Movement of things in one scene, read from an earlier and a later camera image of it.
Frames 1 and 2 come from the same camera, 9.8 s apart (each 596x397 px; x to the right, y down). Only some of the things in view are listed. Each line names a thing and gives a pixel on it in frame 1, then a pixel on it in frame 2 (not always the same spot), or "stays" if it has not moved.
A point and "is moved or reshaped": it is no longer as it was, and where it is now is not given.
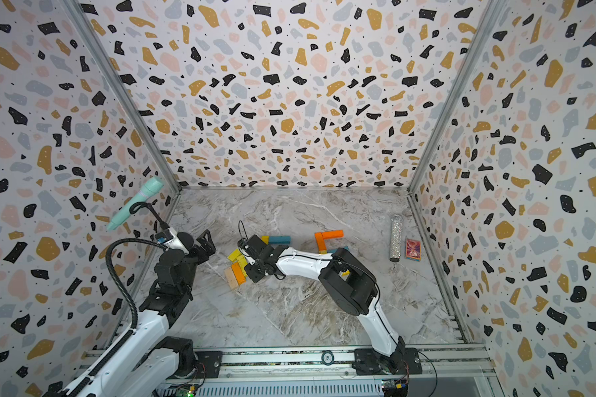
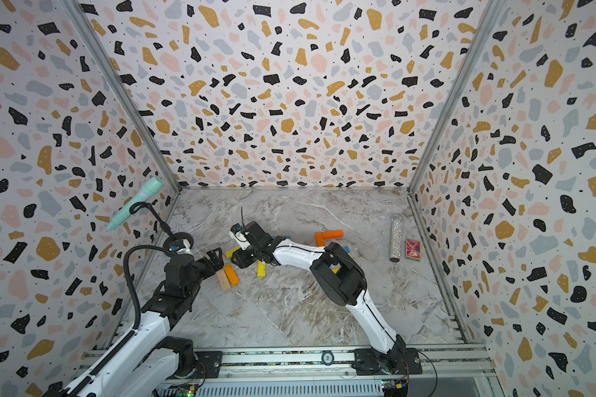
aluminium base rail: x=340 y=366 stays
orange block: x=320 y=241 stays
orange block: x=333 y=234 stays
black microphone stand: x=165 y=226 stays
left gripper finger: x=207 y=246 -> x=215 y=257
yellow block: x=242 y=261 is moved or reshaped
